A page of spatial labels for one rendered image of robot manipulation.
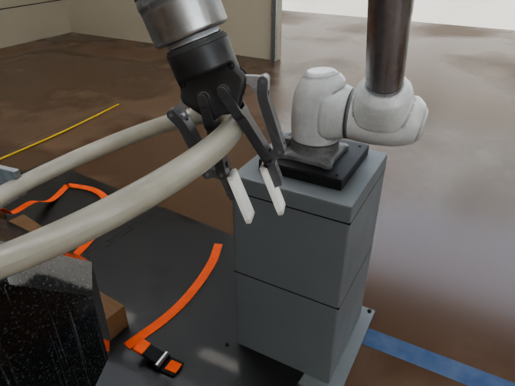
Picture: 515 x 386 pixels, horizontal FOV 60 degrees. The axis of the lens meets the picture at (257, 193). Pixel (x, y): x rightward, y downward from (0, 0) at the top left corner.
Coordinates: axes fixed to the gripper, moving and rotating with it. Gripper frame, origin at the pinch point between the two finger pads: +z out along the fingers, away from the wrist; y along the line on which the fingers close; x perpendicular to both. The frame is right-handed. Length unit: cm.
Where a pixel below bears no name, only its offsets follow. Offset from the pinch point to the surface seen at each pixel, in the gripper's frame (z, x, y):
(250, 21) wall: -17, -537, 95
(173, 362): 85, -68, 80
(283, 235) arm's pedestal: 44, -71, 20
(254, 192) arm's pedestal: 28, -73, 24
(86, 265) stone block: 27, -51, 76
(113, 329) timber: 70, -77, 105
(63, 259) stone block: 21, -45, 76
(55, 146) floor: 13, -247, 218
